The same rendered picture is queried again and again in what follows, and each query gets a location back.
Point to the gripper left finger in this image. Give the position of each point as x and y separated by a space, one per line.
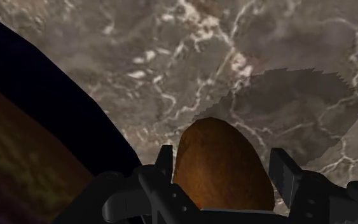
163 192

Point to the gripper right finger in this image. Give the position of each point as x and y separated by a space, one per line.
309 192

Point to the brown egg-shaped potato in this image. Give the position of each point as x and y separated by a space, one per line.
220 164

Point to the dark bowl with orange inside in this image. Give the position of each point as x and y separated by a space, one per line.
39 130

